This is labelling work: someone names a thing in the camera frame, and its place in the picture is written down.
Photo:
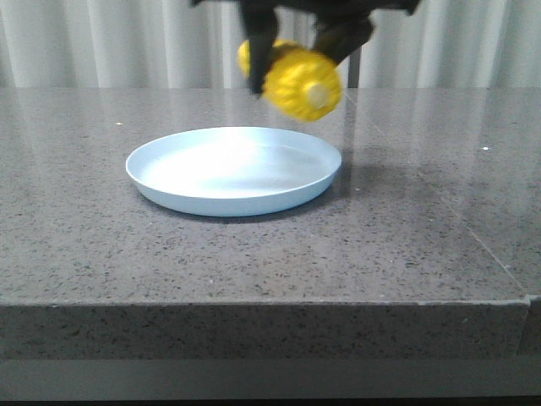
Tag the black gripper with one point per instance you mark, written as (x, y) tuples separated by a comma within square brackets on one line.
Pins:
[(342, 27)]

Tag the yellow corn cob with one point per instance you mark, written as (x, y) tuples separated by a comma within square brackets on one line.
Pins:
[(301, 83)]

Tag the light blue round plate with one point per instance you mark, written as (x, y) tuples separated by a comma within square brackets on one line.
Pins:
[(233, 171)]

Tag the white pleated curtain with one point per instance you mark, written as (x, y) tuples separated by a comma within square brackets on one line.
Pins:
[(169, 44)]

